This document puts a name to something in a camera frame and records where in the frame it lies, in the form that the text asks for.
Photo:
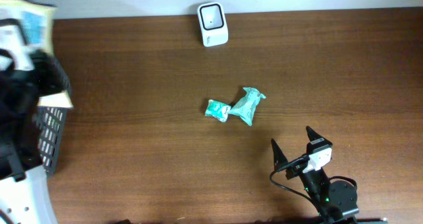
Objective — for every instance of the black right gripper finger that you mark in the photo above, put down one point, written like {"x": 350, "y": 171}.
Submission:
{"x": 280, "y": 159}
{"x": 314, "y": 137}

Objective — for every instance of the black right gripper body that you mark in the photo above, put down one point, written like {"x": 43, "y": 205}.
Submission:
{"x": 296, "y": 170}

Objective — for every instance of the mint green wipes pack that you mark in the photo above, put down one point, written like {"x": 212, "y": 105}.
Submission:
{"x": 246, "y": 106}

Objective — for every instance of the teal Kleenex tissue pack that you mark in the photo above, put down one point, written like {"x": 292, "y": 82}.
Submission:
{"x": 218, "y": 110}

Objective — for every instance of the yellow noodle packet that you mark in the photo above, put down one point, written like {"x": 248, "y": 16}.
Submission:
{"x": 37, "y": 22}

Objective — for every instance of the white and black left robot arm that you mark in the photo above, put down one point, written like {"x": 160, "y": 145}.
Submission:
{"x": 24, "y": 190}

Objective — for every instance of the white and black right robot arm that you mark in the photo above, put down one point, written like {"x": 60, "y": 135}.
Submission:
{"x": 334, "y": 198}

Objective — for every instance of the white barcode scanner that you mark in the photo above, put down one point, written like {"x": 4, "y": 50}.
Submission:
{"x": 213, "y": 24}

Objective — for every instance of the dark grey plastic basket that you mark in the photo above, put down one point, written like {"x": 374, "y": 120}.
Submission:
{"x": 51, "y": 116}

